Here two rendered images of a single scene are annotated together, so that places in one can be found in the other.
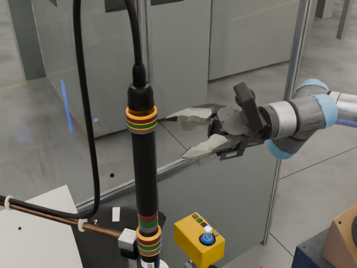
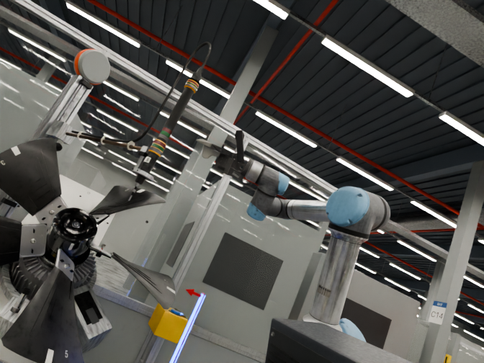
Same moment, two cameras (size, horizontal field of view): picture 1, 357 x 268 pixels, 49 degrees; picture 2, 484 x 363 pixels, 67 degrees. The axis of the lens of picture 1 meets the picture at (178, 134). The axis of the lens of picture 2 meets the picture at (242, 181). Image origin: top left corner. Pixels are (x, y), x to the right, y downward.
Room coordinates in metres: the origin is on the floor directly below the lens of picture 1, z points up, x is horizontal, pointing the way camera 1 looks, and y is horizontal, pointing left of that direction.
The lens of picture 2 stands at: (-0.51, -0.59, 1.24)
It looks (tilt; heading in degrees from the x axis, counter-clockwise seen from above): 16 degrees up; 19
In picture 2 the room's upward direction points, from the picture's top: 25 degrees clockwise
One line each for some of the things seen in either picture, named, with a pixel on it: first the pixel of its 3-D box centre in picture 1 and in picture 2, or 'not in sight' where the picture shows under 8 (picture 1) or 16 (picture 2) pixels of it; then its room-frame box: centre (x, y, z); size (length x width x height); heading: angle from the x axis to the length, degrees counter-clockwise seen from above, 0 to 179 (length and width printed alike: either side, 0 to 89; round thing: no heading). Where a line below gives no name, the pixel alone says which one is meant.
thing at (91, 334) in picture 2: not in sight; (82, 320); (0.53, 0.03, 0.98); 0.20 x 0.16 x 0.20; 36
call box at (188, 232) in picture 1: (198, 241); (166, 323); (0.92, -0.07, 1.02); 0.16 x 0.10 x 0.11; 36
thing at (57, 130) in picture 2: not in sight; (60, 132); (0.68, 0.64, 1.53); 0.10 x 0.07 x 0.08; 71
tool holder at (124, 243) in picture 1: (145, 258); (147, 162); (0.48, 0.06, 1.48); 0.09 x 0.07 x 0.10; 71
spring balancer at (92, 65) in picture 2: not in sight; (92, 67); (0.71, 0.73, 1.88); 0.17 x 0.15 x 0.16; 126
